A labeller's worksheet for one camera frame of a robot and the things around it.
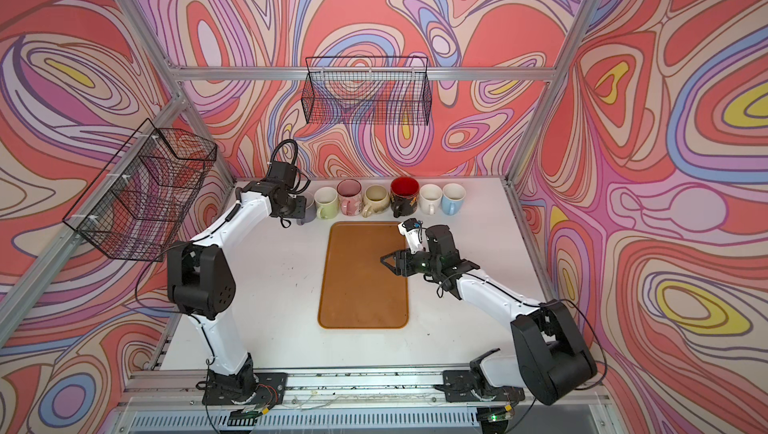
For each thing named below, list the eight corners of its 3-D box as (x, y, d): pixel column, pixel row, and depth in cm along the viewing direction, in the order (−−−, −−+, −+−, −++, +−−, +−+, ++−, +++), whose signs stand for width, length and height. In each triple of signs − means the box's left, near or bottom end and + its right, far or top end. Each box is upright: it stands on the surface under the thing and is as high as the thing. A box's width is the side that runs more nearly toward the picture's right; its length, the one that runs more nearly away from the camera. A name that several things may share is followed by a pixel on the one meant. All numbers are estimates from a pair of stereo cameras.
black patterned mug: (390, 221, 107) (391, 203, 100) (390, 194, 116) (390, 176, 108) (418, 221, 107) (421, 203, 100) (416, 194, 116) (418, 176, 108)
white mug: (419, 222, 108) (421, 206, 100) (417, 201, 114) (419, 184, 107) (441, 222, 108) (445, 206, 100) (437, 201, 114) (441, 184, 107)
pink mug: (338, 224, 107) (333, 205, 99) (341, 198, 115) (337, 178, 107) (361, 224, 107) (359, 205, 99) (363, 198, 115) (361, 178, 107)
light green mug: (317, 227, 107) (311, 209, 99) (321, 205, 113) (316, 186, 105) (338, 227, 107) (334, 209, 99) (341, 205, 113) (338, 186, 105)
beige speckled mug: (364, 221, 108) (363, 205, 101) (365, 200, 115) (364, 184, 108) (389, 221, 108) (389, 205, 101) (389, 200, 115) (389, 184, 108)
